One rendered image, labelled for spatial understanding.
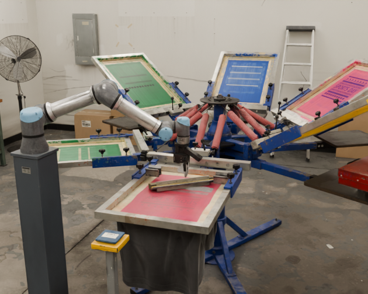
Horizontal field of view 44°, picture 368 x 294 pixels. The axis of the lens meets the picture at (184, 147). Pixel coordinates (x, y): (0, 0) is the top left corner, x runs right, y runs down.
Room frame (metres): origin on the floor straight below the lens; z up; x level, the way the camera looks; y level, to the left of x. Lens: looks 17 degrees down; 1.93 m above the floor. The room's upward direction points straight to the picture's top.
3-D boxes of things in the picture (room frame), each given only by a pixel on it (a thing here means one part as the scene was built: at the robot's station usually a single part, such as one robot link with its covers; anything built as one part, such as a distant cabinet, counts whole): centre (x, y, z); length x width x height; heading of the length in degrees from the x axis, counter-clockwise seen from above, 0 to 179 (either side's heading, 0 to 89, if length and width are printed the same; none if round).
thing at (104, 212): (2.35, 0.05, 0.97); 0.79 x 0.58 x 0.04; 163
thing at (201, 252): (2.23, -0.13, 0.74); 0.46 x 0.04 x 0.42; 163
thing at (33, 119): (2.41, 0.83, 1.37); 0.13 x 0.12 x 0.14; 1
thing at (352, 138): (3.50, -0.92, 0.91); 1.34 x 0.40 x 0.08; 103
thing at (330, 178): (2.86, -0.72, 0.91); 1.34 x 0.40 x 0.08; 43
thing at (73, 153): (3.16, 0.62, 1.05); 1.08 x 0.61 x 0.23; 103
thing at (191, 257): (2.07, 0.14, 0.74); 0.45 x 0.03 x 0.43; 73
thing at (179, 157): (2.56, 0.01, 1.14); 0.09 x 0.08 x 0.12; 73
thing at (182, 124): (2.56, 0.01, 1.30); 0.09 x 0.08 x 0.11; 91
